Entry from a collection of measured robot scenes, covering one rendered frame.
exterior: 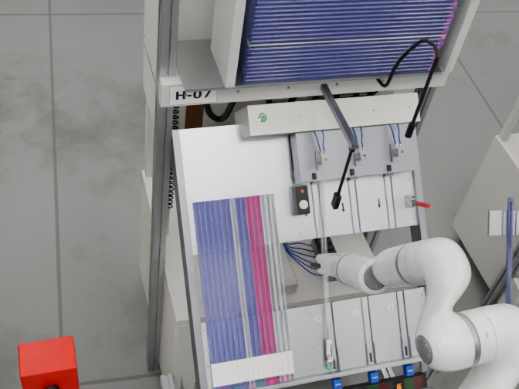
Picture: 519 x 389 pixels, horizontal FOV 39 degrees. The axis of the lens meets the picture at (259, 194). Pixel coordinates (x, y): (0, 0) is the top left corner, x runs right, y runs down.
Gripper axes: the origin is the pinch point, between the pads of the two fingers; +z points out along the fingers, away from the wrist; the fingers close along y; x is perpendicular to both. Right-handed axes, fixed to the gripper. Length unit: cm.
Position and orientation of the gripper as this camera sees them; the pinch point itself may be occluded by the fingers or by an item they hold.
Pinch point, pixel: (324, 261)
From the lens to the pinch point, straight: 200.8
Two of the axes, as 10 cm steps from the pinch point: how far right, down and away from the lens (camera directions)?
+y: -9.5, 0.3, -3.0
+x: 0.2, 10.0, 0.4
